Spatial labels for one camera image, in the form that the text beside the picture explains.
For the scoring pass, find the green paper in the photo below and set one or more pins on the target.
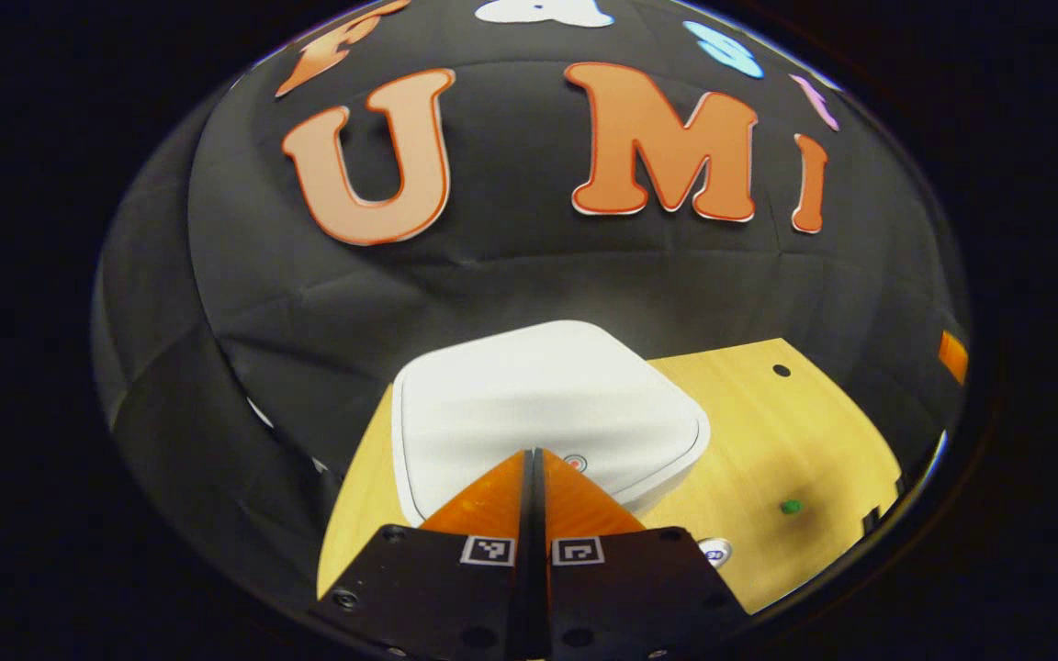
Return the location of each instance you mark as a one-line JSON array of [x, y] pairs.
[[791, 506]]

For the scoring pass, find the black backdrop cloth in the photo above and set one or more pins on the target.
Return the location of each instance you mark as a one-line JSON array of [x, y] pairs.
[[511, 275]]

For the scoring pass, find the black side partition panel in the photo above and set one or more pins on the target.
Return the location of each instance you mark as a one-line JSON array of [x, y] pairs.
[[162, 441]]

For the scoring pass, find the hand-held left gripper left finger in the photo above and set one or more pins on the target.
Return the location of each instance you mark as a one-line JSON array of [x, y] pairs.
[[455, 597]]

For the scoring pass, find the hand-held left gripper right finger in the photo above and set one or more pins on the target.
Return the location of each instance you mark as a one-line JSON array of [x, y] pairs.
[[630, 597]]

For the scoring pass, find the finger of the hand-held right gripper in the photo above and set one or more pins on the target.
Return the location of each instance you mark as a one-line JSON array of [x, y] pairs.
[[953, 356]]

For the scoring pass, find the silver blue pop can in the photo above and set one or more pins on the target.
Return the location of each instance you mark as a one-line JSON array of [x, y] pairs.
[[715, 553]]

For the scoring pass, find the white desktop garbage bin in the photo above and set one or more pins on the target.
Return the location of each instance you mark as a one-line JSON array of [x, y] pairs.
[[538, 395]]

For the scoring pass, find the wooden desktop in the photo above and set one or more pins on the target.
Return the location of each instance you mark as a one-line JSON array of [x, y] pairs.
[[768, 431]]

